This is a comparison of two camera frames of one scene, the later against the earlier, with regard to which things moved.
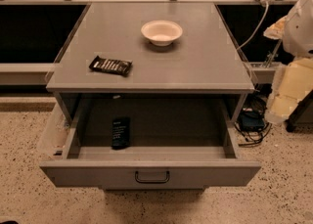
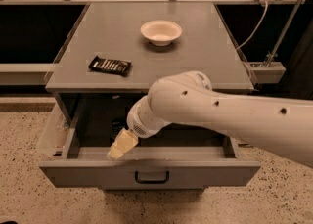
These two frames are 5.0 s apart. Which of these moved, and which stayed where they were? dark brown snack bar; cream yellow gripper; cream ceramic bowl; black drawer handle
Moved: cream yellow gripper
Stayed: black drawer handle; cream ceramic bowl; dark brown snack bar
